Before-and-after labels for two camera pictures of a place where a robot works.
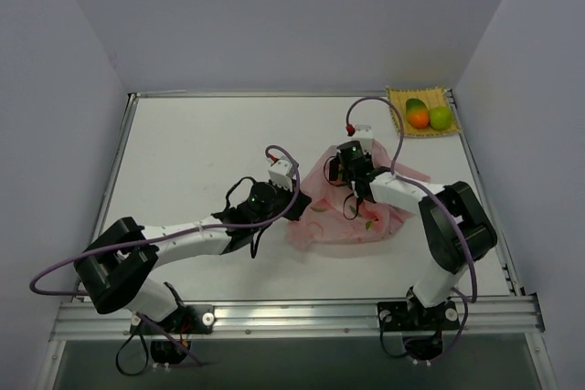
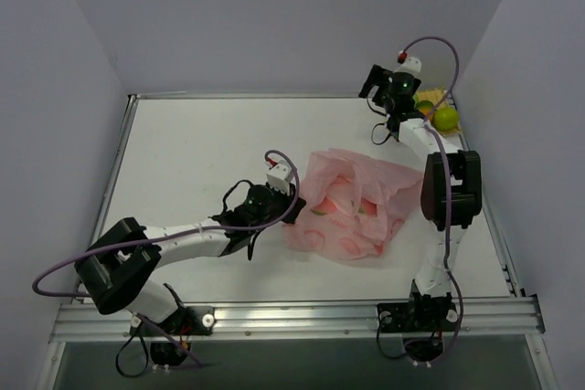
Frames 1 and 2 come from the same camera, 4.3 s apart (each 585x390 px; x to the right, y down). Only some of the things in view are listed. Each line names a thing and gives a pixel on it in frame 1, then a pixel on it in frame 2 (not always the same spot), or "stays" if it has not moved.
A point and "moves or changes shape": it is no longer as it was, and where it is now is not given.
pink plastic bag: (323, 221) moves or changes shape
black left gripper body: (295, 203) stays
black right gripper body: (341, 172) to (377, 83)
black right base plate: (405, 316) stays
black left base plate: (187, 320) stays
